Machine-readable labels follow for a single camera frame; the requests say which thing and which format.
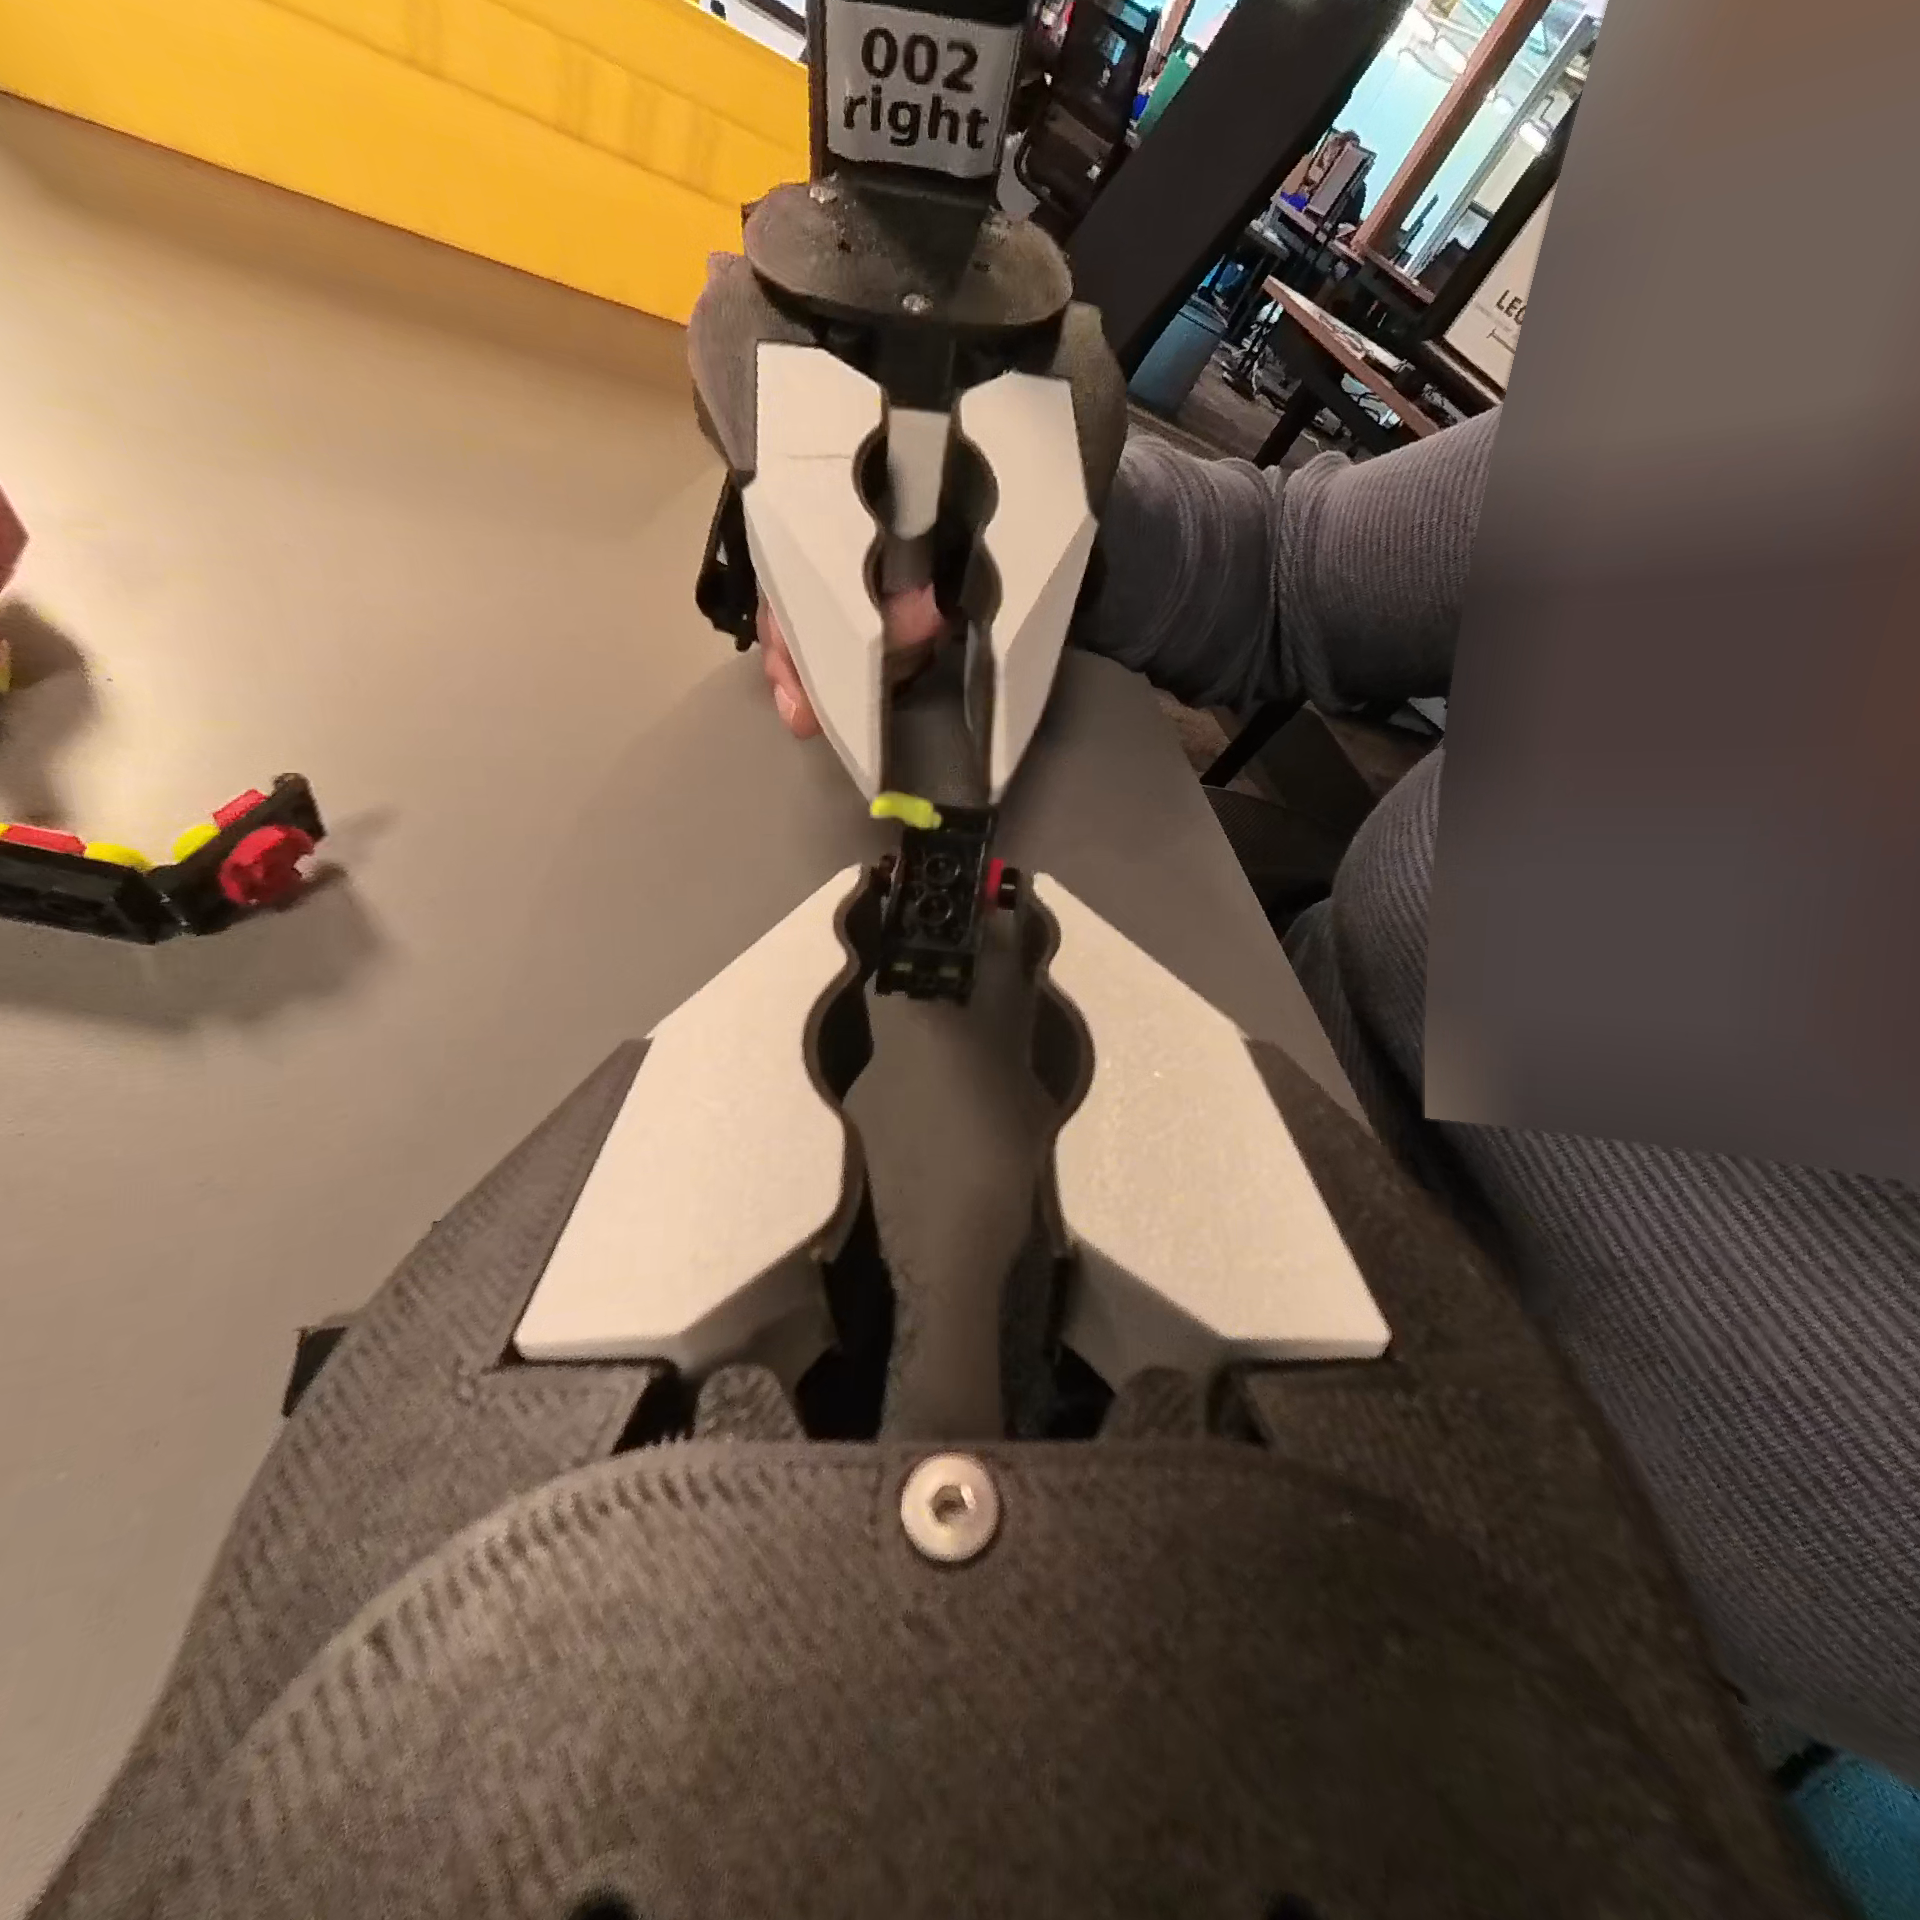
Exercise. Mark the yellow-green brick piece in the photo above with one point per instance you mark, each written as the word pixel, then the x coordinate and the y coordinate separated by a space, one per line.
pixel 906 810

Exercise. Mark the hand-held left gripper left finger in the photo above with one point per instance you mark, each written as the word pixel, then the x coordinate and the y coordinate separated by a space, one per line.
pixel 705 1200

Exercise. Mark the person's right hand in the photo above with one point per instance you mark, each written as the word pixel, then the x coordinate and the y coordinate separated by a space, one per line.
pixel 916 630

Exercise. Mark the person's grey sweater torso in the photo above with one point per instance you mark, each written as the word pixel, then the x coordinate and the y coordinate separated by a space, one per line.
pixel 1650 1350

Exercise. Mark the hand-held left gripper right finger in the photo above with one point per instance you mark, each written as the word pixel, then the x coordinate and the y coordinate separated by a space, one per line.
pixel 1214 1200

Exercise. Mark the black brick with red pins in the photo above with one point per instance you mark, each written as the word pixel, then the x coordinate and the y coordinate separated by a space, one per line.
pixel 937 900

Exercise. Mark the yellow plastic bin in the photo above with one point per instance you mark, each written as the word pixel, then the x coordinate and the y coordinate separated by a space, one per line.
pixel 452 105

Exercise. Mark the red black yellow brick model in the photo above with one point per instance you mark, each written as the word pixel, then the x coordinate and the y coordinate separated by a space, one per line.
pixel 135 886

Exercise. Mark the dark wooden background table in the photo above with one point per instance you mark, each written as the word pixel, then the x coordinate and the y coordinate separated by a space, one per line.
pixel 1381 353

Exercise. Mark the grey-blue trash can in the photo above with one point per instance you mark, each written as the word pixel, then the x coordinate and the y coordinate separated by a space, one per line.
pixel 1178 353

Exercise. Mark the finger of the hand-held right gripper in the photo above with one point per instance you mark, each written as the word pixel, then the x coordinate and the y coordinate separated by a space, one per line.
pixel 810 510
pixel 1044 540

